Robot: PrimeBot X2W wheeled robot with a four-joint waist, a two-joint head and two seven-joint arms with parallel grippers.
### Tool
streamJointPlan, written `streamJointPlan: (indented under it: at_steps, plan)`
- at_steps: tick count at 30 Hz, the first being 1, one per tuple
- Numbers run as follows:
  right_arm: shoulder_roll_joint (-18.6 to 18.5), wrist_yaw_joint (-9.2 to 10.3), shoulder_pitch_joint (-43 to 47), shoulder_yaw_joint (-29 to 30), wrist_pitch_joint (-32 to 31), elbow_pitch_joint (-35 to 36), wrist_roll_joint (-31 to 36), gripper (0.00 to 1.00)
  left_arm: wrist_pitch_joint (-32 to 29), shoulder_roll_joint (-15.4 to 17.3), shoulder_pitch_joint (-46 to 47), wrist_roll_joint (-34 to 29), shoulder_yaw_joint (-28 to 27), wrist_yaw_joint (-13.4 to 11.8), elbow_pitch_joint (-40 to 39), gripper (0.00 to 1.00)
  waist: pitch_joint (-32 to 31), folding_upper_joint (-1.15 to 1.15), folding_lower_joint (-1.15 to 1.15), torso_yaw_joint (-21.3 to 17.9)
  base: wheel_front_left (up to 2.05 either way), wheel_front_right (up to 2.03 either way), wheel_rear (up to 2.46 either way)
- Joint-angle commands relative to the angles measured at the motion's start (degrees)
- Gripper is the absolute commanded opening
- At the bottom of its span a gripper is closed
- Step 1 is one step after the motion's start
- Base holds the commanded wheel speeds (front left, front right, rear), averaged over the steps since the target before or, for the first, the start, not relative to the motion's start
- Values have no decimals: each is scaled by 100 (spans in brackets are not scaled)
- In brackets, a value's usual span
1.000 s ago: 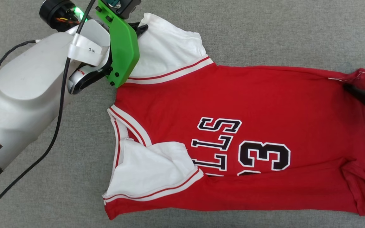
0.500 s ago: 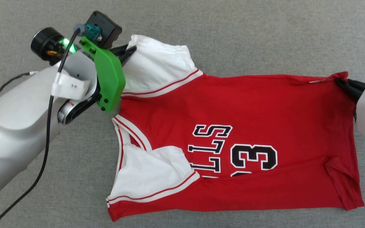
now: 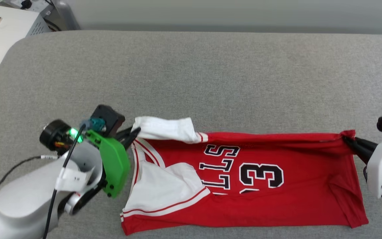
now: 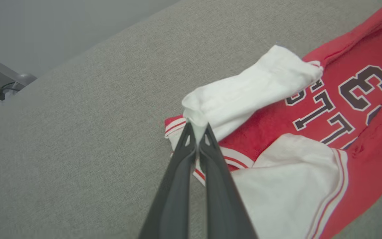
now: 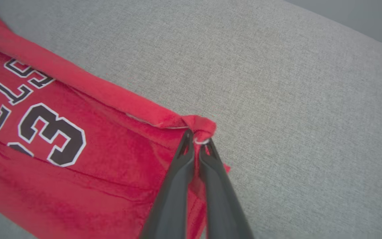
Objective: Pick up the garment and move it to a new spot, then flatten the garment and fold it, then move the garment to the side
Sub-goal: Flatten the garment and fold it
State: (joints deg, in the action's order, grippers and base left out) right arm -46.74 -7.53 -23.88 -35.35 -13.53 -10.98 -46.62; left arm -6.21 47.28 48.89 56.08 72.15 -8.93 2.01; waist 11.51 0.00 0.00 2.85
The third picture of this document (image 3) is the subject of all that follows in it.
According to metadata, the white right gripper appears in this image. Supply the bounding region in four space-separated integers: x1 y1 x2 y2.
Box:
342 136 382 199

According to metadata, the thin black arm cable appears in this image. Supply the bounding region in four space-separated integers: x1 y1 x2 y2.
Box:
0 155 59 199

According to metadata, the power strip with black plug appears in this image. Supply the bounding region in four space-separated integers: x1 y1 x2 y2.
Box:
0 0 55 13

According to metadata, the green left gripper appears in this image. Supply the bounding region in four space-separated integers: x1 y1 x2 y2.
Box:
85 127 142 199

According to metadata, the red white basketball jersey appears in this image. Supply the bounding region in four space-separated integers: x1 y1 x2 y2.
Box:
120 116 369 236

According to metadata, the white case with black handle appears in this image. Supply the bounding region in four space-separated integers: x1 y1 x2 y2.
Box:
0 3 51 103

